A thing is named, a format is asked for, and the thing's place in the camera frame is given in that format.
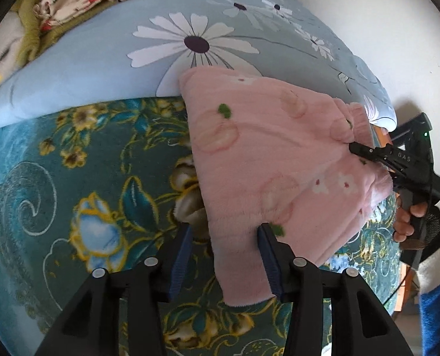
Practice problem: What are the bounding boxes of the olive yellow garment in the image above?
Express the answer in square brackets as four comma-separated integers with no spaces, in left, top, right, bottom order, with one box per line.
[0,0,117,93]

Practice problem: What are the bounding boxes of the blue white sleeve forearm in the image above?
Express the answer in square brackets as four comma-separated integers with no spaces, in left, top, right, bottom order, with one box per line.
[417,236,440,355]

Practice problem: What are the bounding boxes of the beige fleece garment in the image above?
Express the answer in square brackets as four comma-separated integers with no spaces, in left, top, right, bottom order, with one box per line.
[0,11,25,85]

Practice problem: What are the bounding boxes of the pink fleece pajama garment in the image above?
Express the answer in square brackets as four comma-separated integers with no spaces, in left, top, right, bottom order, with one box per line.
[179,67,392,307]

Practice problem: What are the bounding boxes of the person right hand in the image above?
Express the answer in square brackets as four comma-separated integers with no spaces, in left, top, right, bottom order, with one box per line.
[393,197,428,243]

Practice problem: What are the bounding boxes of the light blue daisy quilt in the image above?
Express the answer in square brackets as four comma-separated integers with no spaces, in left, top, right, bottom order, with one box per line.
[0,0,397,130]

